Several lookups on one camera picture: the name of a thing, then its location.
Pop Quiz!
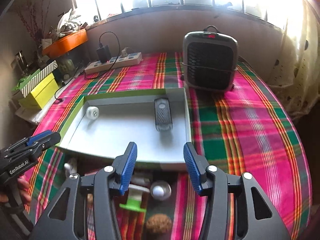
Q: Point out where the orange planter box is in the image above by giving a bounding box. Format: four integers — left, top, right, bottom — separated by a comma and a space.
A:
42, 29, 88, 59

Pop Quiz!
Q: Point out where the black charger cable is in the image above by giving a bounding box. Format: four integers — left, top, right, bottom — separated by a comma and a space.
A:
54, 31, 121, 104

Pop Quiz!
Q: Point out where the black mesh device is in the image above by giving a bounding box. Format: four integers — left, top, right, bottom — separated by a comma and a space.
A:
154, 98, 173, 132

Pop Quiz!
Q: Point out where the brown walnut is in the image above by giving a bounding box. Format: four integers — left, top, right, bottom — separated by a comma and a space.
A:
145, 213, 172, 235

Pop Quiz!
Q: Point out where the person's left hand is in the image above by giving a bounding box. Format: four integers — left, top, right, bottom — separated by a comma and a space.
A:
0, 176, 31, 206

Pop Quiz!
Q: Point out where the white green-edged cardboard tray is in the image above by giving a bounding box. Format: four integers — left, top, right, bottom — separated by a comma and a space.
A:
57, 88, 191, 171

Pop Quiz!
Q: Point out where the grey black portable heater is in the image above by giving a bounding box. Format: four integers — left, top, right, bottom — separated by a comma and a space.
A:
182, 25, 238, 93

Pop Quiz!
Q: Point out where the white plug adapter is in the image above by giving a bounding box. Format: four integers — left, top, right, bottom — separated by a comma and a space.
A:
121, 47, 135, 58

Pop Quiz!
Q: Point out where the black charger adapter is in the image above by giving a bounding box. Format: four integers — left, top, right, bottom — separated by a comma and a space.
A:
97, 45, 112, 63

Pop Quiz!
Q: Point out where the beige power strip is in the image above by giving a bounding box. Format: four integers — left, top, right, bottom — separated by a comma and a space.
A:
85, 53, 143, 74

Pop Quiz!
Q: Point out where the cream dotted curtain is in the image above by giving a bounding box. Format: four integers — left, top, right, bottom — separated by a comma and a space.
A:
266, 0, 319, 121

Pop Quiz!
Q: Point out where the white panda face ball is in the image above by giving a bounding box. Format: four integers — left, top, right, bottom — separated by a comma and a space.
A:
150, 180, 171, 201

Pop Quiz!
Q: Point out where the white knob stopper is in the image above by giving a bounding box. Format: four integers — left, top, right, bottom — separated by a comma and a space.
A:
64, 158, 77, 178

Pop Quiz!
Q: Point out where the striped white box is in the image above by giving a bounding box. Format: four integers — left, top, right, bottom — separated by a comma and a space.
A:
11, 61, 58, 98

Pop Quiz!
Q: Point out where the pink plaid bedspread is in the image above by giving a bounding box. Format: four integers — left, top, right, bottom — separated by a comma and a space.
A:
36, 52, 312, 239

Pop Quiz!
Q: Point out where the yellow box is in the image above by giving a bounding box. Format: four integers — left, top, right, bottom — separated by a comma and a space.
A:
18, 73, 59, 109

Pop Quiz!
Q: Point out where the green white spool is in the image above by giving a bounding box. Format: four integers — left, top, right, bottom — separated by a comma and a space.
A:
119, 184, 150, 213

